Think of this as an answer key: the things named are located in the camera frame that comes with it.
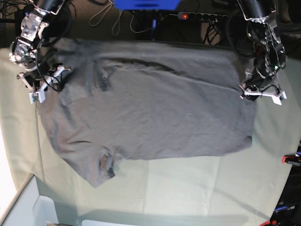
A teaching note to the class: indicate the red corner clamp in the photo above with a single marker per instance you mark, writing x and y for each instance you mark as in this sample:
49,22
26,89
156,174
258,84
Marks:
270,223

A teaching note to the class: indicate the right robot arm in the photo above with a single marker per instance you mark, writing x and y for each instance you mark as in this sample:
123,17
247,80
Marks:
41,28

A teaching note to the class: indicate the red black right clamp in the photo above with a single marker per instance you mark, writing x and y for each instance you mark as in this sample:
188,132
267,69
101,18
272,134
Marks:
294,160

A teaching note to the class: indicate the red black centre clamp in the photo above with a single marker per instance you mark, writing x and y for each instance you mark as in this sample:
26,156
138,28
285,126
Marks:
153,28

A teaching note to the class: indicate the green table cloth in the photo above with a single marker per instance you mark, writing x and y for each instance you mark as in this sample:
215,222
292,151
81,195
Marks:
237,189

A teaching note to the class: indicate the white power strip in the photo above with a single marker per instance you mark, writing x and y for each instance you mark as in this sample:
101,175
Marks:
203,17

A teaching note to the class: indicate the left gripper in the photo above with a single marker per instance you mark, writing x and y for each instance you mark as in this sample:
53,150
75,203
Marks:
256,85

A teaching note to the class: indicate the grey t-shirt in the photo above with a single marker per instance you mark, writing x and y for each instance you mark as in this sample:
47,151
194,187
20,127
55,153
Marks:
145,101

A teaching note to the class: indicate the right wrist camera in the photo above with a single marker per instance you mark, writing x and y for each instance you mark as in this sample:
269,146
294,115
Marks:
38,96

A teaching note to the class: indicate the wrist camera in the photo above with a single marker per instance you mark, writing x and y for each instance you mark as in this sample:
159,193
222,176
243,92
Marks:
38,96
278,98

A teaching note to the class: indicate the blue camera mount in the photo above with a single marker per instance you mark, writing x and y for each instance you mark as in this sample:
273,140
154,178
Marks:
146,4

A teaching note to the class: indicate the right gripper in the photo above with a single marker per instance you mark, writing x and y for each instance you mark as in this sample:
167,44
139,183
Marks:
37,77

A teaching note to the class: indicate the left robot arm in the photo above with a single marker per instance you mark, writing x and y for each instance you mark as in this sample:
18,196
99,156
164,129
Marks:
269,52

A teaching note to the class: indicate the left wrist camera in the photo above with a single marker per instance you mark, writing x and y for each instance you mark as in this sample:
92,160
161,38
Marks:
278,98

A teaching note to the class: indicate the red black clamp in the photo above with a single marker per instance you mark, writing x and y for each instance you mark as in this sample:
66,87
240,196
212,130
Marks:
153,28
294,160

